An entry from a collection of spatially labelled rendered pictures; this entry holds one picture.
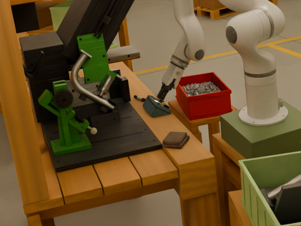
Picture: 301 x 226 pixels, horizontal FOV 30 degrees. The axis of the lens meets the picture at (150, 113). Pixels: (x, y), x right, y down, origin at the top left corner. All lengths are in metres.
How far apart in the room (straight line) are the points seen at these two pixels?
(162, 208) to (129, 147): 1.37
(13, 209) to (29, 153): 1.96
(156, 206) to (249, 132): 1.54
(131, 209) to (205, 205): 1.46
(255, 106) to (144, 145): 0.45
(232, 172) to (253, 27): 0.61
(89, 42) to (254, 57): 0.77
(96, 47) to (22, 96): 0.74
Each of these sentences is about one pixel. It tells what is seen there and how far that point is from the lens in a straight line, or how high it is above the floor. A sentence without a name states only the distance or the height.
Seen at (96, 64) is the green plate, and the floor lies 1.14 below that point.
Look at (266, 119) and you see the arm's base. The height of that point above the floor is 0.96.
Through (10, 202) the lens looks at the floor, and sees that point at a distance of 3.93.
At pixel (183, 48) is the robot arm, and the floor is 1.16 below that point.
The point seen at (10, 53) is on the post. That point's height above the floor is 1.40.
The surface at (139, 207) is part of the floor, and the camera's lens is 3.56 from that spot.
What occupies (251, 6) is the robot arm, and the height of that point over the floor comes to 1.38.
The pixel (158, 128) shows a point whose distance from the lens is 2.35.
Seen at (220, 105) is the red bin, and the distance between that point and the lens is 2.66.
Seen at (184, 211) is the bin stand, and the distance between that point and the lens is 3.16.
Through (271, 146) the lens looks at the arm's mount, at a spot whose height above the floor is 0.90.
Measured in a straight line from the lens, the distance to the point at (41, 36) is 2.73.
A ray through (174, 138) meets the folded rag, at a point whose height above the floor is 0.93.
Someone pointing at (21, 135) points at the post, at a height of 1.13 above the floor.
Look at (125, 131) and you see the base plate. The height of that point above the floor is 0.90.
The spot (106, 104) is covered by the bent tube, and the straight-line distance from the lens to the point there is 2.46.
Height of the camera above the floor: 1.81
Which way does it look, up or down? 21 degrees down
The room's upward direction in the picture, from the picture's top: 7 degrees counter-clockwise
